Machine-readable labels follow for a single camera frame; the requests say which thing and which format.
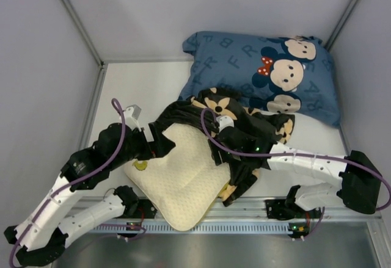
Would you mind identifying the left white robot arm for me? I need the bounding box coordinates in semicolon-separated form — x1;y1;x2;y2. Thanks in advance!
4;123;175;267

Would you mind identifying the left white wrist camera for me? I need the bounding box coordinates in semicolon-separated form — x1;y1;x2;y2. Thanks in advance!
120;104;142;130

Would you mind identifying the white pillow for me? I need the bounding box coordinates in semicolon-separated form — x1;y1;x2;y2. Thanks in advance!
124;124;230;231

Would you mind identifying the right aluminium frame post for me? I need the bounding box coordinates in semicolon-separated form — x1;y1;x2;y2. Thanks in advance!
324;0;360;51

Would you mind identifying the black floral plush pillowcase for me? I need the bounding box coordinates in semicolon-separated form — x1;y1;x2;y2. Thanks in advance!
154;87;295;206

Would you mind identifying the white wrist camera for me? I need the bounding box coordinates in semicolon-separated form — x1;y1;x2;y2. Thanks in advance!
216;115;235;132
120;104;142;130

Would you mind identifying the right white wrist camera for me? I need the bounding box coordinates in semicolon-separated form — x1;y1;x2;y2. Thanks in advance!
216;115;235;132

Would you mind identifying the left aluminium frame post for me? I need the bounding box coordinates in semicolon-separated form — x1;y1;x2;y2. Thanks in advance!
60;0;104;68

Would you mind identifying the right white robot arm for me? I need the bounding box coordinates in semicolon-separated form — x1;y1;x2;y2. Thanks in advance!
209;126;382;214

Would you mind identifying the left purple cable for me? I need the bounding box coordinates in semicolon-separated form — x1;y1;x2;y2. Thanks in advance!
9;98;147;267

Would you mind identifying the aluminium frame post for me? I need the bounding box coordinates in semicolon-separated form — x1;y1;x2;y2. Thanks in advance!
60;0;104;68
324;0;360;51

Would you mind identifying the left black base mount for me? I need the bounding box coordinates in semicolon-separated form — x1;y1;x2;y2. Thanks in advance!
133;199;157;219

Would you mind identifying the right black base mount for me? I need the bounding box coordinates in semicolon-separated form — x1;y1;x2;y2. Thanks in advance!
265;199;294;220

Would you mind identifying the perforated cable duct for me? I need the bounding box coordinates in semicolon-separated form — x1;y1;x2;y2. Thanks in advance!
92;220;307;234

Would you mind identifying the aluminium mounting rail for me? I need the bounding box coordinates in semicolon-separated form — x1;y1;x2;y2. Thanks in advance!
67;195;381;222

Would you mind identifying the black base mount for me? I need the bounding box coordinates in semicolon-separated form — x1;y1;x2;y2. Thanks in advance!
133;199;157;219
265;199;294;220

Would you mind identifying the blue cartoon print pillow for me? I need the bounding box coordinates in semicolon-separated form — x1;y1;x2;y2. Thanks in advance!
179;31;341;127

